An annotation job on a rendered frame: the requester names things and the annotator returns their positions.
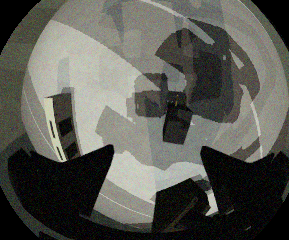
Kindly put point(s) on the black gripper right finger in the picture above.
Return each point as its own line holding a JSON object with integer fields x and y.
{"x": 230, "y": 178}

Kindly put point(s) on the black two-prong plug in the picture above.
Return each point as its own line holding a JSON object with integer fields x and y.
{"x": 176, "y": 123}

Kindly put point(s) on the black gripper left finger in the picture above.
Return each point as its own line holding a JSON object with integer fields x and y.
{"x": 81, "y": 178}

